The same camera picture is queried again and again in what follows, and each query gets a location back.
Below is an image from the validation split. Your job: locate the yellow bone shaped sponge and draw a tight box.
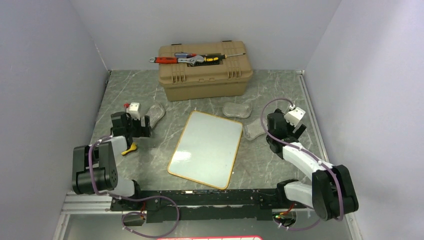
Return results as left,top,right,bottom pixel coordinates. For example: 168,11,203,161
121,142,137,156

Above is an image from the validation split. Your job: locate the red handled adjustable wrench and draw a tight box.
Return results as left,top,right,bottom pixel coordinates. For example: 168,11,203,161
149,55,205,66

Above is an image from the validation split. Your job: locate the grey scrubbing pad left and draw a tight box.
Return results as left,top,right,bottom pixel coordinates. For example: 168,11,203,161
146,102,166,129

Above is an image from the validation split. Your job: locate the grey mesh scrubbing pad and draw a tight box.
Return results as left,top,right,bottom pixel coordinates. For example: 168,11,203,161
222,102,253,119

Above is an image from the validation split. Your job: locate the dark brown scrubbing pad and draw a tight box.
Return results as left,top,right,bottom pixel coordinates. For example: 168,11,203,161
243,118,266,141

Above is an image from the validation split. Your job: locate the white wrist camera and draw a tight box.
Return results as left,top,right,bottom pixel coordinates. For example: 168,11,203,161
284,107,306,128
124,102,141,120

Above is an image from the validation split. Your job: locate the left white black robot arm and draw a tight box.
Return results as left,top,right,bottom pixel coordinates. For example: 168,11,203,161
72,111,152,210

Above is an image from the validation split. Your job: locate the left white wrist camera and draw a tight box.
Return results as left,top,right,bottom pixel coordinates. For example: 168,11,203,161
124,102,141,120

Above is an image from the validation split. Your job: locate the blue red handled screwdriver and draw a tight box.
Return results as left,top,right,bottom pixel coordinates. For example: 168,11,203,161
174,52,198,58

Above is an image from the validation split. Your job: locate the yellow black handled screwdriver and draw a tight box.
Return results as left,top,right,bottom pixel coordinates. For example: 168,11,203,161
202,53,246,63

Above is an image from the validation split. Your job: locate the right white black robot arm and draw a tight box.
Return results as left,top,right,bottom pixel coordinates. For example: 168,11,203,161
266,108,359,221

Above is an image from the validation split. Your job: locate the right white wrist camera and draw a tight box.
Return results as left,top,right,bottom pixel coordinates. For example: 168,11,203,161
284,107,306,128

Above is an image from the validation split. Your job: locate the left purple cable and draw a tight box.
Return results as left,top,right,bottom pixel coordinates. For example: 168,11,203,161
87,135,181,239

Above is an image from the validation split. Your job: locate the tan plastic toolbox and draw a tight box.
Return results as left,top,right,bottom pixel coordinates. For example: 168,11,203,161
158,40,253,102

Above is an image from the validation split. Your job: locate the yellow framed whiteboard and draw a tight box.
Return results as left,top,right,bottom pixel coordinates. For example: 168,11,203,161
167,110,243,190

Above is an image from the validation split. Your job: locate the black aluminium base frame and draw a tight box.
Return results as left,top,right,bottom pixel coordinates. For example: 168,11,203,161
61,188,354,223

